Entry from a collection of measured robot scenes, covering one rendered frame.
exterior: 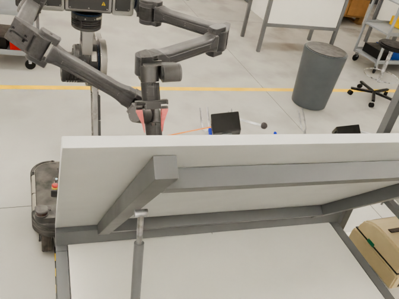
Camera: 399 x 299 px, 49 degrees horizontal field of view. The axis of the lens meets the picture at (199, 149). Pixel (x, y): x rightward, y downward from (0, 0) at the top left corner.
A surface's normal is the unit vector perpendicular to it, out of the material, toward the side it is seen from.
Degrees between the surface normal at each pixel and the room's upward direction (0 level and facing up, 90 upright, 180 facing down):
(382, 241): 90
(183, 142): 40
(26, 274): 0
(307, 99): 94
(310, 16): 90
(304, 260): 0
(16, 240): 0
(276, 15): 90
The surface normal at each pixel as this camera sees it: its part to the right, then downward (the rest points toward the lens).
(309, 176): 0.31, -0.27
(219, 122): -0.01, -0.25
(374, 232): -0.93, 0.05
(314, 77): -0.41, 0.50
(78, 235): 0.28, 0.57
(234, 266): 0.17, -0.82
